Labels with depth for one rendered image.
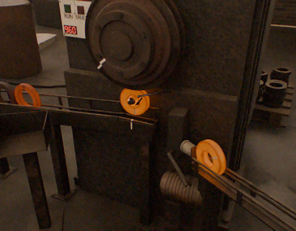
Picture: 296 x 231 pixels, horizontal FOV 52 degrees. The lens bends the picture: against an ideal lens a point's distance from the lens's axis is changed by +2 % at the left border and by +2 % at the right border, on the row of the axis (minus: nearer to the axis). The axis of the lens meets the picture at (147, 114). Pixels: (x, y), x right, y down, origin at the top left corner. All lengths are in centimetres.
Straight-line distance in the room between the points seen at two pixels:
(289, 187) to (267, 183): 14
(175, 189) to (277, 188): 108
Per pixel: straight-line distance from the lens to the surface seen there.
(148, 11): 129
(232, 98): 144
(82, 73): 172
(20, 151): 162
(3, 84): 206
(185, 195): 144
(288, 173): 254
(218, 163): 125
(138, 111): 152
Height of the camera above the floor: 147
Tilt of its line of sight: 28 degrees down
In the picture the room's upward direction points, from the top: straight up
